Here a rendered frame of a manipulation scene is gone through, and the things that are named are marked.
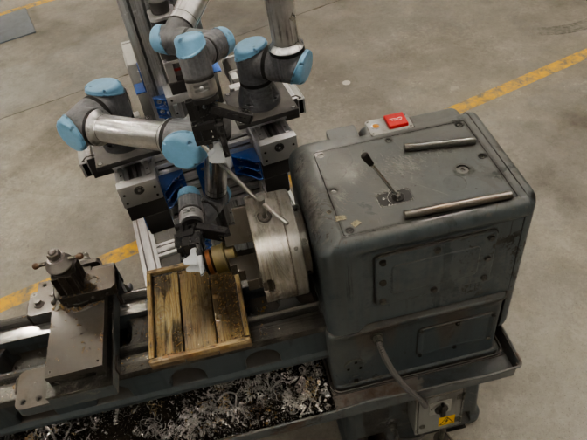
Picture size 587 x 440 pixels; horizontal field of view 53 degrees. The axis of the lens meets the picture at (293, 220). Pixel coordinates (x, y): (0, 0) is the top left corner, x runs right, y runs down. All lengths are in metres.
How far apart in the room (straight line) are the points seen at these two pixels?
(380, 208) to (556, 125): 2.58
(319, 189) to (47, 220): 2.48
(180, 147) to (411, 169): 0.64
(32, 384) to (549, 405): 1.96
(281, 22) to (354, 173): 0.53
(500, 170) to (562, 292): 1.47
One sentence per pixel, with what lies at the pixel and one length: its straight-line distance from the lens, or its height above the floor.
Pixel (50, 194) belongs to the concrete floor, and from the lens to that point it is 4.02.
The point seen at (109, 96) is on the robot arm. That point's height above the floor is 1.37.
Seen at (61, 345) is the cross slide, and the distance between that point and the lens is 1.85.
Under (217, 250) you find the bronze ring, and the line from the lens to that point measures 1.69.
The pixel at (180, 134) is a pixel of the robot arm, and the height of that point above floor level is 1.42.
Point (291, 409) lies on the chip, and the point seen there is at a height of 0.59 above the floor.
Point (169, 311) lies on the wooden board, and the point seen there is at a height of 0.88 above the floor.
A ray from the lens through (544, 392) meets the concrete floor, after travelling 2.75.
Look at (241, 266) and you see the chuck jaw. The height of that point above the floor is 1.11.
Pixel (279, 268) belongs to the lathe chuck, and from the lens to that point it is 1.58.
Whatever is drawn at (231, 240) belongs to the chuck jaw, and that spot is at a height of 1.13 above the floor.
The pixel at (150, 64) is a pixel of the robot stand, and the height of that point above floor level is 1.34.
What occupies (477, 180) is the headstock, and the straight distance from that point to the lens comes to 1.64.
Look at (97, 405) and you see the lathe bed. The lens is 2.02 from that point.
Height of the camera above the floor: 2.34
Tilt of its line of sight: 45 degrees down
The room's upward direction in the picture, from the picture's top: 9 degrees counter-clockwise
